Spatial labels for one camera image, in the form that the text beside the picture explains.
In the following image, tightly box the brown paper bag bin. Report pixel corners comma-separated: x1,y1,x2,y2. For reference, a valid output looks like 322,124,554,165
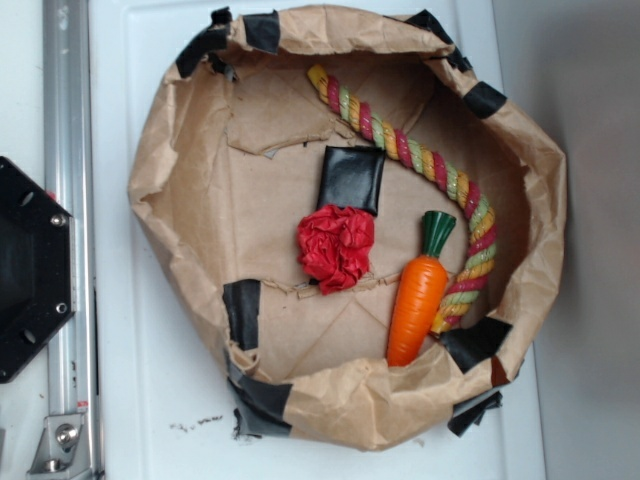
128,5,567,450

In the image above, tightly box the metal corner bracket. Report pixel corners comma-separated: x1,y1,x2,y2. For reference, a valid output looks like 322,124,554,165
26,413,91,479

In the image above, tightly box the red crumpled paper ball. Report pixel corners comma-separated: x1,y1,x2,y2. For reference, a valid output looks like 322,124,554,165
297,204,375,295

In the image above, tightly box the orange plastic toy carrot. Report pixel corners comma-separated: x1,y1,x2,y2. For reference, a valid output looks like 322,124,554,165
386,211,456,367

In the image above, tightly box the multicolour twisted rope toy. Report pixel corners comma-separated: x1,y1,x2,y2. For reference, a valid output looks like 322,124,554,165
307,65,497,336

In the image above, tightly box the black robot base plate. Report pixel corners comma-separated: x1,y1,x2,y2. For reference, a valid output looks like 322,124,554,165
0,157,74,384

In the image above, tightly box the black box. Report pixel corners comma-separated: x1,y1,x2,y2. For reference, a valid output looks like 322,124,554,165
316,146,385,217

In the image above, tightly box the aluminium extrusion rail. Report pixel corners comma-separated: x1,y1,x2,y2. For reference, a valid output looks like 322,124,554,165
43,1,104,479

